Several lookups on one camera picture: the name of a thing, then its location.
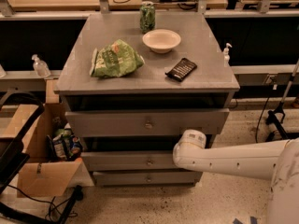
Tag clear sanitizer bottle left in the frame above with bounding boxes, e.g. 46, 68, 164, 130
32, 54, 50, 77

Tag black chair frame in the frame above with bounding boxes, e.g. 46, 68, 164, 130
0, 89, 83, 224

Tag white pump bottle right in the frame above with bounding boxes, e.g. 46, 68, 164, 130
222, 43, 233, 63

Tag black floor cable right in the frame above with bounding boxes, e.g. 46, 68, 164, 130
254, 77, 281, 144

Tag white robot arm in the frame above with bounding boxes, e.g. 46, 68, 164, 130
173, 130, 299, 224

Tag grey top drawer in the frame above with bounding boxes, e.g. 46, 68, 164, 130
65, 108, 229, 137

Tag cardboard box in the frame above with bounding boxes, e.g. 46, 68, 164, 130
2, 79, 84, 199

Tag black snack bar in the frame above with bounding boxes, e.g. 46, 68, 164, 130
165, 58, 197, 82

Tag grey drawer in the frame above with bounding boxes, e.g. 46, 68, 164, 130
93, 170, 202, 186
81, 151, 177, 172
65, 108, 229, 137

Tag green chip bag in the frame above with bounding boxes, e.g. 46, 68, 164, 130
90, 39, 145, 78

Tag black floor cable left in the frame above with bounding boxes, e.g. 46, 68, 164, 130
6, 184, 79, 223

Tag white bowl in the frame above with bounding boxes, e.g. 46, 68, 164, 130
142, 29, 181, 54

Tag green soda can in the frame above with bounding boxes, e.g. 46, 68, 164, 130
139, 1, 155, 34

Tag black stand with pole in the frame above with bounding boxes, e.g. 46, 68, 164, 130
266, 60, 299, 142

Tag grey bottom drawer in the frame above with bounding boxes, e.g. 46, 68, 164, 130
93, 170, 202, 186

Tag grey drawer cabinet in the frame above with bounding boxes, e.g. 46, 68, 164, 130
53, 10, 241, 188

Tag snack bags in box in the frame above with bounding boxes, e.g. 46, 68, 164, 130
47, 128, 83, 161

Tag black floor cable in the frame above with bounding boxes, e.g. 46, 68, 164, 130
254, 77, 281, 144
6, 184, 79, 223

